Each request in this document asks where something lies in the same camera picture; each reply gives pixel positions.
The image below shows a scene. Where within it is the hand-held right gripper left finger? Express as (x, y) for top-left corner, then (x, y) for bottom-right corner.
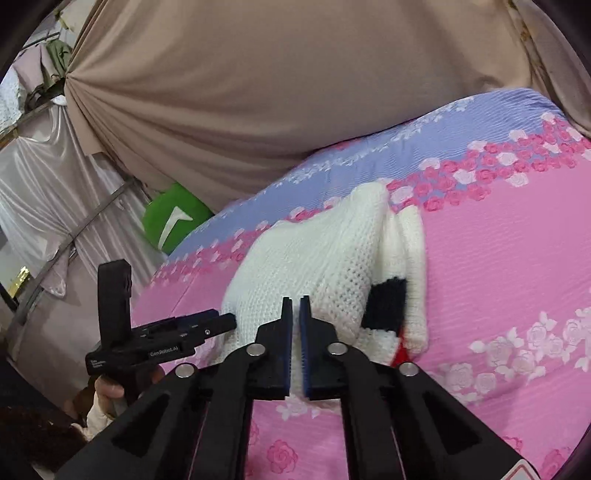
(55, 296), (294, 480)

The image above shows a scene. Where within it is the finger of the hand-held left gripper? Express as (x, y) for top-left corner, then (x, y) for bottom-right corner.
(134, 309), (221, 336)
(185, 314), (237, 345)

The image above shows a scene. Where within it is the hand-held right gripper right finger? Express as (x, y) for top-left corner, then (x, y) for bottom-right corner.
(299, 295), (525, 480)

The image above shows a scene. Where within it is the white red navy knit sweater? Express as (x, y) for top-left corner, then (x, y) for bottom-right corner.
(221, 182), (429, 370)

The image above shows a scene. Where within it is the person's left forearm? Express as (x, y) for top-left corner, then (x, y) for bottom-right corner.
(82, 401), (117, 440)

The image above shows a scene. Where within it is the person's left hand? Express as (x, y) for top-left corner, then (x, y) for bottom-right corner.
(95, 367), (165, 408)

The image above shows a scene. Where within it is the green pillow with white mark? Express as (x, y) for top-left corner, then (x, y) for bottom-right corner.
(142, 181), (215, 256)

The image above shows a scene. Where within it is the grey metal bar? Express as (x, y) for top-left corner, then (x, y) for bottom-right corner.
(0, 98), (66, 140)
(44, 178), (139, 287)

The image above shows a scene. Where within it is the dark cloth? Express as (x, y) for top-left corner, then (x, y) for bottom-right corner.
(0, 360), (88, 480)

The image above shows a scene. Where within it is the white satin curtain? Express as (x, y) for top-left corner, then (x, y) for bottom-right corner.
(0, 106), (158, 407)

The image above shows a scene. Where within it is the pink floral bed sheet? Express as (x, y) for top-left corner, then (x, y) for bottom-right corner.
(131, 88), (591, 480)

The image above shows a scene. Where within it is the beige draped curtain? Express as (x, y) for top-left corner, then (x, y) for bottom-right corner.
(65, 0), (555, 215)

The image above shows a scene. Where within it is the olive hanging garment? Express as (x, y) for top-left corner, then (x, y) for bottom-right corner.
(44, 39), (75, 84)

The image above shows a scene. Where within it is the cream patterned curtain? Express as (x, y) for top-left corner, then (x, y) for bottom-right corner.
(508, 0), (591, 139)

